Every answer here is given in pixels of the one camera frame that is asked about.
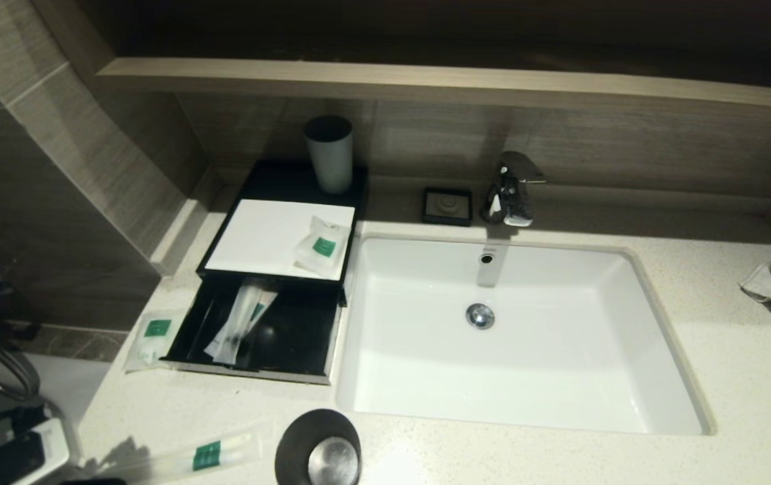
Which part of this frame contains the small square packet green label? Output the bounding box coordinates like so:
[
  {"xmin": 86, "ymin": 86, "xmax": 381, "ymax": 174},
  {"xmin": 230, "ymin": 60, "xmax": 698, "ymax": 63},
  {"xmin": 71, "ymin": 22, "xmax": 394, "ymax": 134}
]
[
  {"xmin": 124, "ymin": 309, "xmax": 191, "ymax": 371},
  {"xmin": 293, "ymin": 216, "xmax": 352, "ymax": 279}
]

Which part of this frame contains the long white packet green label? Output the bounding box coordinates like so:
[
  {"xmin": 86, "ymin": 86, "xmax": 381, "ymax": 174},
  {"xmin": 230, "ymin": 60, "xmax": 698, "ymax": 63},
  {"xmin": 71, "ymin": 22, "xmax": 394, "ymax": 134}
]
[
  {"xmin": 99, "ymin": 431, "xmax": 258, "ymax": 485},
  {"xmin": 224, "ymin": 286, "xmax": 279, "ymax": 364},
  {"xmin": 205, "ymin": 280, "xmax": 261, "ymax": 364}
]

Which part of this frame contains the chrome faucet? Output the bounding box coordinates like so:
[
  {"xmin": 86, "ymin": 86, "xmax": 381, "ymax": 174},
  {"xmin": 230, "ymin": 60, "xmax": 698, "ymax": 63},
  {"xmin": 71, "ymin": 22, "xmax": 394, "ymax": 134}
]
[{"xmin": 480, "ymin": 152, "xmax": 546, "ymax": 228}]

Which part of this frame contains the wooden wall shelf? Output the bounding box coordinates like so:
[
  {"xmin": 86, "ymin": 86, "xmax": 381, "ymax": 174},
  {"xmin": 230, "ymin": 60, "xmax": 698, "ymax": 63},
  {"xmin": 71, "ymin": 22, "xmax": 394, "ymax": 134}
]
[{"xmin": 99, "ymin": 59, "xmax": 771, "ymax": 115}]

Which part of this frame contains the grey cup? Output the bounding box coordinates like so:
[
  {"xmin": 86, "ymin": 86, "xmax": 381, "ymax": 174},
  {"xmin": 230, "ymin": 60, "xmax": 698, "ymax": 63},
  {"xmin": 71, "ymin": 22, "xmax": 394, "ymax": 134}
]
[{"xmin": 303, "ymin": 116, "xmax": 354, "ymax": 195}]

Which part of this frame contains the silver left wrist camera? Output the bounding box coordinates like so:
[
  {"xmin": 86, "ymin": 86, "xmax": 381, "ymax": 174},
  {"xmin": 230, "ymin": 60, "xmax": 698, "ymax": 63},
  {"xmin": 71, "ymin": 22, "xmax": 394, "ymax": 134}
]
[{"xmin": 16, "ymin": 418, "xmax": 71, "ymax": 485}]

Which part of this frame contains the round black dish metal centre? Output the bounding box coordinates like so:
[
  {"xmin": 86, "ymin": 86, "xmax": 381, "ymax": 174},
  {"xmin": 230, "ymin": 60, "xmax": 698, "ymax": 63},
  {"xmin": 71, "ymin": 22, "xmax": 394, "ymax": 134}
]
[{"xmin": 275, "ymin": 407, "xmax": 363, "ymax": 485}]

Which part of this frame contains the white sink basin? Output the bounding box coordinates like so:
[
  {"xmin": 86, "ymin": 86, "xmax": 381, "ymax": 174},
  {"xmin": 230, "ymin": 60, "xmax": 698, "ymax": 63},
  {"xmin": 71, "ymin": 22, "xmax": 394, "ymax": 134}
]
[{"xmin": 336, "ymin": 232, "xmax": 716, "ymax": 435}]

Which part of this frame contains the black plastic tray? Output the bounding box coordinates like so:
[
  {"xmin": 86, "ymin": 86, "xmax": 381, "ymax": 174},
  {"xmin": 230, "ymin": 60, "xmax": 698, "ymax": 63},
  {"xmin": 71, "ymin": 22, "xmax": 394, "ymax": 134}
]
[{"xmin": 160, "ymin": 278, "xmax": 344, "ymax": 386}]

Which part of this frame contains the chrome drain plug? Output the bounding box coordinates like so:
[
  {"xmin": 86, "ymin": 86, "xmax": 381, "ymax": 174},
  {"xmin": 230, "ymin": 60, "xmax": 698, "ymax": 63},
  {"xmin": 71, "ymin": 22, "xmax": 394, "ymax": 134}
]
[{"xmin": 465, "ymin": 303, "xmax": 496, "ymax": 331}]

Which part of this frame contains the black soap dish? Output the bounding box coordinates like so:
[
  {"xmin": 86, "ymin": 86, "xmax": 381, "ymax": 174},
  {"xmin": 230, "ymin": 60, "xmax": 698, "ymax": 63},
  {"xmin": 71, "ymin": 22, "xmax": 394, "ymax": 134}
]
[{"xmin": 422, "ymin": 188, "xmax": 473, "ymax": 227}]

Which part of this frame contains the black amenity tray with drawer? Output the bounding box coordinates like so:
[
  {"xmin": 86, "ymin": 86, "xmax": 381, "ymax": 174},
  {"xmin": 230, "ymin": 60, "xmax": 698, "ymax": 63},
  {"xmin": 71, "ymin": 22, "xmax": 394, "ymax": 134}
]
[{"xmin": 195, "ymin": 160, "xmax": 370, "ymax": 307}]

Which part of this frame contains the white ribbed mat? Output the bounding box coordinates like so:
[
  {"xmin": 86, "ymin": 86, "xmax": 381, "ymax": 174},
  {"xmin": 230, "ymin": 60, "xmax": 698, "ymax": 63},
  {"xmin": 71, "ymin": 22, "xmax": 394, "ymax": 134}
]
[{"xmin": 205, "ymin": 199, "xmax": 356, "ymax": 282}]

